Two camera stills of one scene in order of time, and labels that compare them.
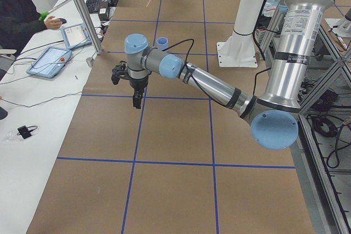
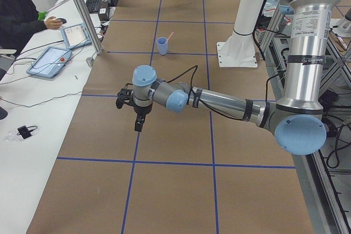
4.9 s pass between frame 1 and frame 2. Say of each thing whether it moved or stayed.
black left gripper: moved
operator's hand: stayed
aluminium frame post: stayed
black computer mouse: stayed
